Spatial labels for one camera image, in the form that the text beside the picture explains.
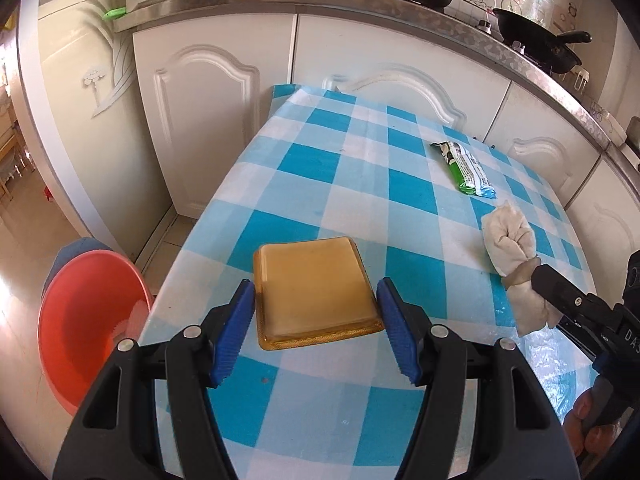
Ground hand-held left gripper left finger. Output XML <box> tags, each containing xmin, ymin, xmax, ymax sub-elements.
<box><xmin>52</xmin><ymin>279</ymin><xmax>256</xmax><ymax>480</ymax></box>

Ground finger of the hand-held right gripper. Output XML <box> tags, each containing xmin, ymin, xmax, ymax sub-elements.
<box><xmin>557</xmin><ymin>321</ymin><xmax>601</xmax><ymax>357</ymax></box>
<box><xmin>531</xmin><ymin>265</ymin><xmax>626</xmax><ymax>331</ymax></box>

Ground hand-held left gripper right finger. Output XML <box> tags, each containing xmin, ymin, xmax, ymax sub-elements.
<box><xmin>376</xmin><ymin>277</ymin><xmax>583</xmax><ymax>480</ymax></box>

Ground white cloth bundle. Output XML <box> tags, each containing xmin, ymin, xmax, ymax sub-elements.
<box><xmin>481</xmin><ymin>204</ymin><xmax>563</xmax><ymax>337</ymax></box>

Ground golden plastic tray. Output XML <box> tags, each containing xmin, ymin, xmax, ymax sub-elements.
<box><xmin>252</xmin><ymin>236</ymin><xmax>385</xmax><ymax>353</ymax></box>

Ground red plastic basin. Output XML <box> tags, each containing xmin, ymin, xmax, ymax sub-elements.
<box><xmin>37</xmin><ymin>250</ymin><xmax>156</xmax><ymax>416</ymax></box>

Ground person's right hand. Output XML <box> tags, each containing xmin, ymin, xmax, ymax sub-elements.
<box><xmin>564</xmin><ymin>389</ymin><xmax>626</xmax><ymax>463</ymax></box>

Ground white cabinet door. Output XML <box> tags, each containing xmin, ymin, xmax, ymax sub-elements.
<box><xmin>480</xmin><ymin>80</ymin><xmax>603</xmax><ymax>211</ymax></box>
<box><xmin>132</xmin><ymin>15</ymin><xmax>296</xmax><ymax>218</ymax></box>
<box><xmin>292</xmin><ymin>15</ymin><xmax>513</xmax><ymax>146</ymax></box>
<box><xmin>565</xmin><ymin>155</ymin><xmax>640</xmax><ymax>281</ymax></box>

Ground blue checked tablecloth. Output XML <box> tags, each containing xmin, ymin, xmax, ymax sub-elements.
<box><xmin>135</xmin><ymin>85</ymin><xmax>601</xmax><ymax>480</ymax></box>

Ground green snack packet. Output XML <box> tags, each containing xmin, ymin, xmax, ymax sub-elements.
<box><xmin>430</xmin><ymin>141</ymin><xmax>498</xmax><ymax>200</ymax></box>

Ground white bowl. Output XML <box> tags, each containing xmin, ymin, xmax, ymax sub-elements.
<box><xmin>592</xmin><ymin>105</ymin><xmax>628</xmax><ymax>141</ymax></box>

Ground blue grey stool cushion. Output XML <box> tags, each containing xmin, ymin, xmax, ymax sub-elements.
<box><xmin>42</xmin><ymin>237</ymin><xmax>108</xmax><ymax>296</ymax></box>

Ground white refrigerator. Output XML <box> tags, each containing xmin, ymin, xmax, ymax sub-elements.
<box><xmin>17</xmin><ymin>0</ymin><xmax>176</xmax><ymax>261</ymax></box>

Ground black wok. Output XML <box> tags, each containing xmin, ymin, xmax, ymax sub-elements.
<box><xmin>492</xmin><ymin>7</ymin><xmax>593</xmax><ymax>73</ymax></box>

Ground steel kitchen countertop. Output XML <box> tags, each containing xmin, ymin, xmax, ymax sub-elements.
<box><xmin>112</xmin><ymin>0</ymin><xmax>640</xmax><ymax>176</ymax></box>

